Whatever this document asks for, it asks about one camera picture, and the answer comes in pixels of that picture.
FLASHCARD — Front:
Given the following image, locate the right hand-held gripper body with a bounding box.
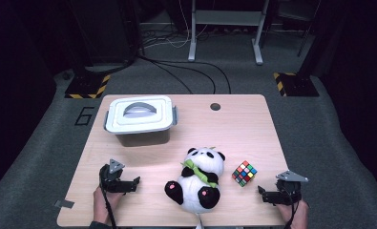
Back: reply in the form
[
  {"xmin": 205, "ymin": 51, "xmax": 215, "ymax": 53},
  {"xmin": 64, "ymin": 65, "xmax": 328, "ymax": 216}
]
[{"xmin": 273, "ymin": 170, "xmax": 309, "ymax": 206}]

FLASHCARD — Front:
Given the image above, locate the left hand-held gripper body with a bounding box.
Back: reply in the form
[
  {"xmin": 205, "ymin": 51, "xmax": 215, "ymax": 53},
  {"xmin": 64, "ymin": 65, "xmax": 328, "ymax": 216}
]
[{"xmin": 98, "ymin": 158, "xmax": 134, "ymax": 194}]

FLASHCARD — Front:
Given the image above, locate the white lid with grey handle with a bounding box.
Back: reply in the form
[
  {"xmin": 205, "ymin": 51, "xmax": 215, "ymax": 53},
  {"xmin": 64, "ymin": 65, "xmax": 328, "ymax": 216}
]
[{"xmin": 103, "ymin": 94, "xmax": 179, "ymax": 135}]

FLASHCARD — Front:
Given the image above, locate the black yellow striped stand base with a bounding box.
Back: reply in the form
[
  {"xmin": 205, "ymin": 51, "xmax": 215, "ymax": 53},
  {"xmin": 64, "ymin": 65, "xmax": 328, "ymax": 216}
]
[
  {"xmin": 273, "ymin": 72, "xmax": 320, "ymax": 97},
  {"xmin": 64, "ymin": 73, "xmax": 112, "ymax": 99}
]

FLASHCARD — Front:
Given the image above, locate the white floor cable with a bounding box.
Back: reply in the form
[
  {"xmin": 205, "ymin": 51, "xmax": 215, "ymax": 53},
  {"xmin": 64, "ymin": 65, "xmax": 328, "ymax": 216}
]
[{"xmin": 142, "ymin": 0, "xmax": 209, "ymax": 50}]

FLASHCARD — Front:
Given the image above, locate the right hand-held gripper cable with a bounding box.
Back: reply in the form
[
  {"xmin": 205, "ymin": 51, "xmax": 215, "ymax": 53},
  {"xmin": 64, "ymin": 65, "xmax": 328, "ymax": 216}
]
[{"xmin": 283, "ymin": 187, "xmax": 302, "ymax": 229}]

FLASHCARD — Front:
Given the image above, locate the person's right hand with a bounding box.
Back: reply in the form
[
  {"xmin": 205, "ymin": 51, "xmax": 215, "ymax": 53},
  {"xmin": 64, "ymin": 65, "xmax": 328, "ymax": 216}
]
[{"xmin": 275, "ymin": 199, "xmax": 310, "ymax": 229}]

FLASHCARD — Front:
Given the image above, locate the hand-held gripper cable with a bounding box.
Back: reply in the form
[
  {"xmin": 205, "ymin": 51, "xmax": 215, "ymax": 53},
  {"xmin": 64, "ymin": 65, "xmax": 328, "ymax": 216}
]
[
  {"xmin": 283, "ymin": 187, "xmax": 302, "ymax": 229},
  {"xmin": 99, "ymin": 177, "xmax": 118, "ymax": 229}
]

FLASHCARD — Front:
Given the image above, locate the white metal stand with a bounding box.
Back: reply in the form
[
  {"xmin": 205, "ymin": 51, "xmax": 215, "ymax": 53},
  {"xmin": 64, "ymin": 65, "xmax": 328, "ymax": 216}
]
[{"xmin": 187, "ymin": 0, "xmax": 271, "ymax": 66}]

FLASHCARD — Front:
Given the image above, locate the colourful puzzle cube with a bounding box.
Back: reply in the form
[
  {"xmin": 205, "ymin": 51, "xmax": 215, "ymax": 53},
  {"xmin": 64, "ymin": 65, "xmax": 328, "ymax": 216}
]
[{"xmin": 231, "ymin": 159, "xmax": 259, "ymax": 188}]

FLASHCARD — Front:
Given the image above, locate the panda plush toy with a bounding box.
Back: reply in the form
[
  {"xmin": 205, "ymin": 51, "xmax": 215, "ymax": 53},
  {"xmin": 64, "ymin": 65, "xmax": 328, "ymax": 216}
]
[{"xmin": 164, "ymin": 146, "xmax": 227, "ymax": 229}]

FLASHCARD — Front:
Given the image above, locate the black floor cable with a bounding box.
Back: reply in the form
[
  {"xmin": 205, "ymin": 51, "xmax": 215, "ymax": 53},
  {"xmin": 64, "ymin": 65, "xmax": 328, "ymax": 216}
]
[
  {"xmin": 151, "ymin": 59, "xmax": 232, "ymax": 95},
  {"xmin": 137, "ymin": 55, "xmax": 194, "ymax": 95}
]

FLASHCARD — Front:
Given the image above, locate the grey plastic storage box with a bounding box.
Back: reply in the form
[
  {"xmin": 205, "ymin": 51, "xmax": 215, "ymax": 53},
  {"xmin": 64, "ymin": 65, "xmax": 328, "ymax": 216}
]
[{"xmin": 103, "ymin": 105, "xmax": 179, "ymax": 148}]

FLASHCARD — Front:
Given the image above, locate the left hand-held gripper cable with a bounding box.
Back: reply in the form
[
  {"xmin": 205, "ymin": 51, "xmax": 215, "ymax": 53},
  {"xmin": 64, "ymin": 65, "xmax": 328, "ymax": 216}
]
[{"xmin": 99, "ymin": 177, "xmax": 118, "ymax": 229}]

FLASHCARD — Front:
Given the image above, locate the person's left hand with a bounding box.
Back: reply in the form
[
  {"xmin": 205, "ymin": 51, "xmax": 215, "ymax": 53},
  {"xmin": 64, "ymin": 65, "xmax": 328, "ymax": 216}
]
[{"xmin": 93, "ymin": 186, "xmax": 125, "ymax": 215}]

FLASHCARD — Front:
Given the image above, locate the grey tape strip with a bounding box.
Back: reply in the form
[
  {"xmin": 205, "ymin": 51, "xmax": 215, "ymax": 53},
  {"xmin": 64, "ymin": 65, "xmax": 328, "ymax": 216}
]
[{"xmin": 53, "ymin": 199, "xmax": 75, "ymax": 210}]

